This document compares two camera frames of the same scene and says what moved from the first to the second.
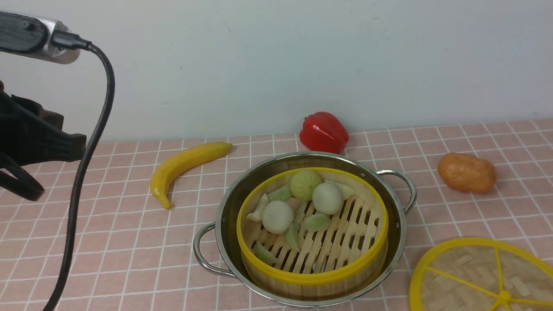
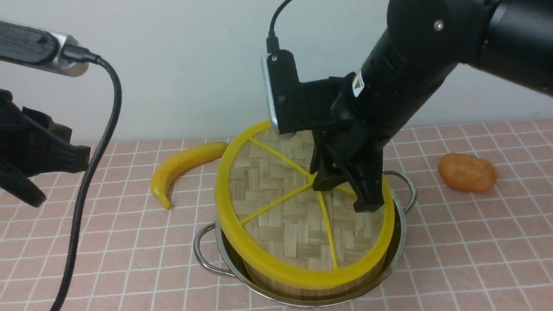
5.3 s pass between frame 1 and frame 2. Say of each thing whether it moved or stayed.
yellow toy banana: stayed
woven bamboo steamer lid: moved
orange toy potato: stayed
